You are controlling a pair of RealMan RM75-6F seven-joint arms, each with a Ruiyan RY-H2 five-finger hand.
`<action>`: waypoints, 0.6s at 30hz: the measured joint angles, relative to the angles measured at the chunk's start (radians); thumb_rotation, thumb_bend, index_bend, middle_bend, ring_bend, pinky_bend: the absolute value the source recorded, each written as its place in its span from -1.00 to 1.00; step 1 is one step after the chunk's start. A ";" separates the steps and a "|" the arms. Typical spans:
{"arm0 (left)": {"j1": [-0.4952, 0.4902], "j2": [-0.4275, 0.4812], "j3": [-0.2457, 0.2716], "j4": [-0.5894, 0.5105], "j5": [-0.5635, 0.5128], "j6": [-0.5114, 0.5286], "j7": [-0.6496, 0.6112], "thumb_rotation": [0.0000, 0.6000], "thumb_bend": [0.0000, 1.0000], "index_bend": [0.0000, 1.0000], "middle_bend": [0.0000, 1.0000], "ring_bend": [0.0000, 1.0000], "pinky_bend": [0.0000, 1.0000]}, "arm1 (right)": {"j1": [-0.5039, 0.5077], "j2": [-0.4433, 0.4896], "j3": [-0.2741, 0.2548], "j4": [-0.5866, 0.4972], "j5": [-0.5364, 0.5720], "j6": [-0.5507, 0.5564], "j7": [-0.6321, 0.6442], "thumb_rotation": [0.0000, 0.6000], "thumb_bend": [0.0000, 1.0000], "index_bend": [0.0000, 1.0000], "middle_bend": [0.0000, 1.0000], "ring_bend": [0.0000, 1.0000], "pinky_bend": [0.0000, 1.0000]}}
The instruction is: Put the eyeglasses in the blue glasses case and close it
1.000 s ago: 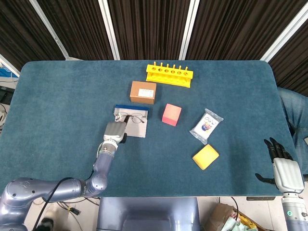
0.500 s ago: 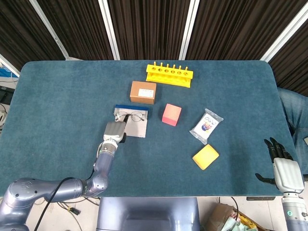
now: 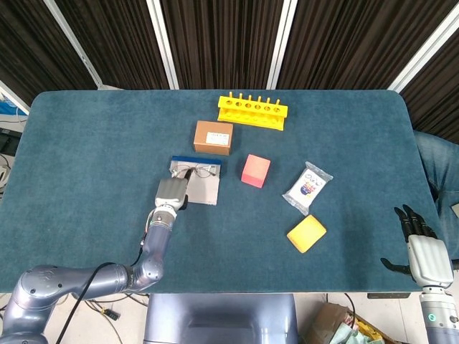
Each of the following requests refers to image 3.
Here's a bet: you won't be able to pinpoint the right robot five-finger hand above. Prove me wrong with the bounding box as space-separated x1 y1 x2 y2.
380 204 454 288

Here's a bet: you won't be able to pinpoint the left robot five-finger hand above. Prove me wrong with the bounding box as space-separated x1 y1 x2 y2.
154 168 195 212

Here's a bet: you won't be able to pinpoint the blue patterned glasses case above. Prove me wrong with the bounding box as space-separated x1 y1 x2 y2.
168 155 222 206

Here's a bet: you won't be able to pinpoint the black wire-frame eyeglasses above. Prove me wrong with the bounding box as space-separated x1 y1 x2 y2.
171 163 215 179

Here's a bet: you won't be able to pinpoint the black table control panel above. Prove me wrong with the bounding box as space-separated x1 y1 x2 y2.
366 292 412 300

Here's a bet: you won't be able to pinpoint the brown cardboard box white label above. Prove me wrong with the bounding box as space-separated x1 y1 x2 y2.
193 120 235 156

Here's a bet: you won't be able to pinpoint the blue velvet table cloth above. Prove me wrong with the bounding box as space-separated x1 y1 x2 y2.
0 89 455 295

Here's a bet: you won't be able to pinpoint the pink foam cube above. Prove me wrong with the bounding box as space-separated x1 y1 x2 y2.
240 153 272 188

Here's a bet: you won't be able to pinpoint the blue jeans leg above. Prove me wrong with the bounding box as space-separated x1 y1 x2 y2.
414 130 459 261

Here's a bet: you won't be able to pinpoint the yellow test tube rack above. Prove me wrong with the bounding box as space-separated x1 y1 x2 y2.
216 91 289 133

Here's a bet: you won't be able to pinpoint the open cardboard box on floor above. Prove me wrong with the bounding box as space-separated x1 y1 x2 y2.
304 302 395 344

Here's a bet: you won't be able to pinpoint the yellow sponge green backing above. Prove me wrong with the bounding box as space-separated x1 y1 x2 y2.
286 214 328 254

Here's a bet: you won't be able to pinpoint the white plastic snack packet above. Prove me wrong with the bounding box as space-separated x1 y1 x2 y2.
282 161 334 216

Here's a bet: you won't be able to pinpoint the blue-grey robot torso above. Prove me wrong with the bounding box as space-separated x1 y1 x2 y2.
143 292 299 344

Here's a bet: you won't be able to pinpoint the dark brown pleated curtain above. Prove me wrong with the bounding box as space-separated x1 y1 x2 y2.
0 0 459 144

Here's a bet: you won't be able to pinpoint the blue printed box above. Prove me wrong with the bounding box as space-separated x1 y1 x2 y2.
0 100 29 116

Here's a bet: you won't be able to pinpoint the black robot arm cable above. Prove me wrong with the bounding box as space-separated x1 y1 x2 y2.
56 262 118 344

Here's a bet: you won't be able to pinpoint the aluminium frame post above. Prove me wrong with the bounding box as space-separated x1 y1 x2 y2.
387 3 459 91
43 0 105 90
146 0 179 90
0 80 30 115
265 0 298 90

